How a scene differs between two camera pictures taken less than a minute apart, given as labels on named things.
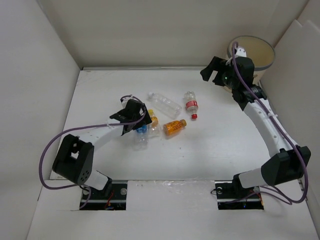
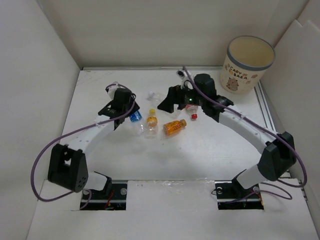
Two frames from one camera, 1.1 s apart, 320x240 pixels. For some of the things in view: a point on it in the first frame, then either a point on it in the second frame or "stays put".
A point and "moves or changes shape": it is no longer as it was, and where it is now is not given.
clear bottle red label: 191,104 stays put
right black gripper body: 229,81 to 189,97
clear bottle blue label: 141,140 moves or changes shape
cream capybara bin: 262,52 stays put
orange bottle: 172,128 stays put
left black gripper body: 145,121 to 135,108
